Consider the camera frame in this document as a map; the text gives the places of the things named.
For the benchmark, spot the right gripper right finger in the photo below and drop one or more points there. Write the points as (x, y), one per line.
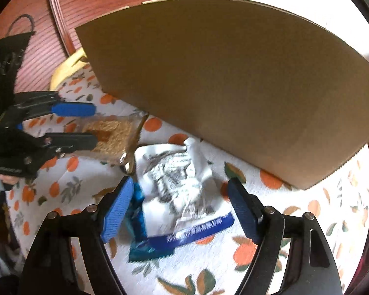
(310, 269)

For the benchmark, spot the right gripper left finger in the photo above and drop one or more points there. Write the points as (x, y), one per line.
(50, 265)

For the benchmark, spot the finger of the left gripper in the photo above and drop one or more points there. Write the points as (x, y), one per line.
(43, 148)
(35, 104)

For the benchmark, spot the brown grain snack packet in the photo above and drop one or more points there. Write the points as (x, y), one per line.
(117, 138)

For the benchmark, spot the teal snack packet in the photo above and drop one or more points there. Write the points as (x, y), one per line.
(140, 247)

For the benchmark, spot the white blue snack packet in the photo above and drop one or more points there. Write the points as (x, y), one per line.
(182, 203)

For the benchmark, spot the yellow plush toy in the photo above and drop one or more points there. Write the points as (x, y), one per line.
(71, 65)

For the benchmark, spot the wooden wardrobe door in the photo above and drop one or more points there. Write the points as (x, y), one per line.
(55, 38)

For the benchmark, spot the brown cardboard box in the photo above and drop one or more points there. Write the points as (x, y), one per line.
(270, 87)

